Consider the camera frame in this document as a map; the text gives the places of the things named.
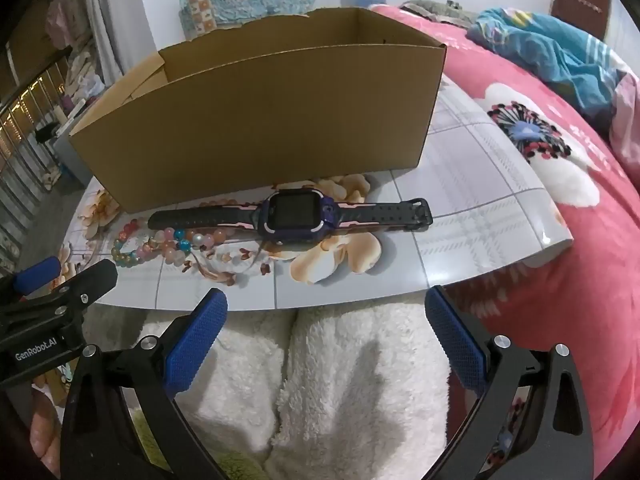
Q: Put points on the metal shelf rack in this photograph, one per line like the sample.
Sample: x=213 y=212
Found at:
x=25 y=125

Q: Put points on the floral vinyl table cover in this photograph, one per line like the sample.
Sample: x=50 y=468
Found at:
x=450 y=185

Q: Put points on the pink floral blanket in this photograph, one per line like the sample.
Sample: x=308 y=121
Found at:
x=575 y=285

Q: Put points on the purple and black smartwatch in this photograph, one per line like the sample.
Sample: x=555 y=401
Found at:
x=280 y=212

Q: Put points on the person's left hand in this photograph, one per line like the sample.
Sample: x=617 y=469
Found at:
x=42 y=430

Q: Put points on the olive green bag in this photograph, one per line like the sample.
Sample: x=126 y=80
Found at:
x=435 y=10

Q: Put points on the clear plastic bag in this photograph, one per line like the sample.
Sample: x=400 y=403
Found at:
x=220 y=236

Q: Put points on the white fluffy robe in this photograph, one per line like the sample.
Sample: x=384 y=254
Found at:
x=325 y=385

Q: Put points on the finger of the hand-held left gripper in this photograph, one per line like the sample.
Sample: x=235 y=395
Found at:
x=95 y=280
x=36 y=272

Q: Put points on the blue patterned blanket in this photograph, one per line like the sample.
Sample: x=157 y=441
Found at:
x=560 y=50

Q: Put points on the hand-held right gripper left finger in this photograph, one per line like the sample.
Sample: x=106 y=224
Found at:
x=195 y=345

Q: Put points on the brown cardboard box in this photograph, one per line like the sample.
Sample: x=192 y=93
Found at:
x=275 y=125

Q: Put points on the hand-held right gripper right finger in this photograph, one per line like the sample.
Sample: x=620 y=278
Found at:
x=457 y=345

